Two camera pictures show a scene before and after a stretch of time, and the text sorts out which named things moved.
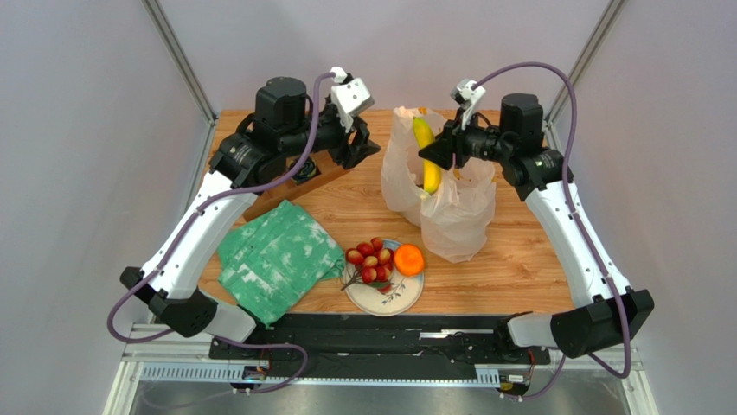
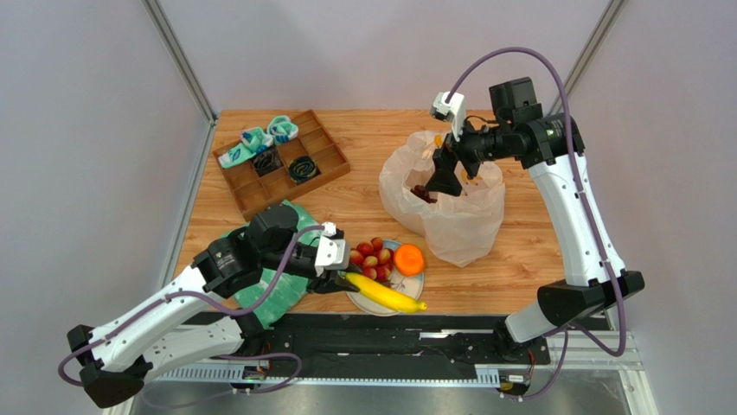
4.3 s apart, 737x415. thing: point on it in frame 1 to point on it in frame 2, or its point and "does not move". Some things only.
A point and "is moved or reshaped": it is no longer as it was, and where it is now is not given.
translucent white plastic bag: [454, 220] is moved or reshaped
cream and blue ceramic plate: [405, 290] does not move
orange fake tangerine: [409, 259] does not move
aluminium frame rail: [162, 24] does not move
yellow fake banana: [432, 171] to [384, 294]
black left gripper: [350, 156] to [336, 280]
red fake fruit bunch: [374, 263] does not move
